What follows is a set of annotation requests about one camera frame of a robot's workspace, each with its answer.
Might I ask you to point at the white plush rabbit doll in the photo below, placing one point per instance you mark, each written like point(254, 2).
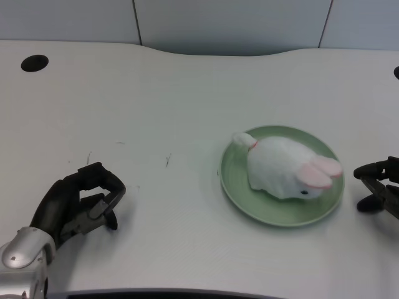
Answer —
point(286, 169)

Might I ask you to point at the grey partition wall panel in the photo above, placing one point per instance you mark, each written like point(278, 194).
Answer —
point(230, 25)

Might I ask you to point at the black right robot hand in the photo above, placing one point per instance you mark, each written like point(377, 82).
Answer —
point(381, 190)

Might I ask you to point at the green round plate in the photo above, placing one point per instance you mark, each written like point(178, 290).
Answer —
point(237, 187)

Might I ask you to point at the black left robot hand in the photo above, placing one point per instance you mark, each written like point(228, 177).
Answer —
point(59, 205)

